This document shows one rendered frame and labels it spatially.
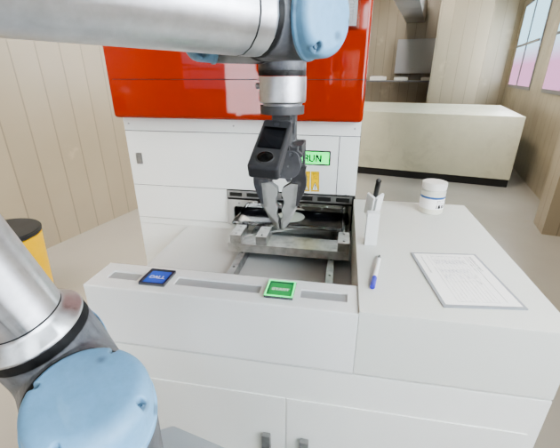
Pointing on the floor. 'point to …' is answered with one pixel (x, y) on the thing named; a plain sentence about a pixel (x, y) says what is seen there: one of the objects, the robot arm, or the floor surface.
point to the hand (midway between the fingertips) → (280, 224)
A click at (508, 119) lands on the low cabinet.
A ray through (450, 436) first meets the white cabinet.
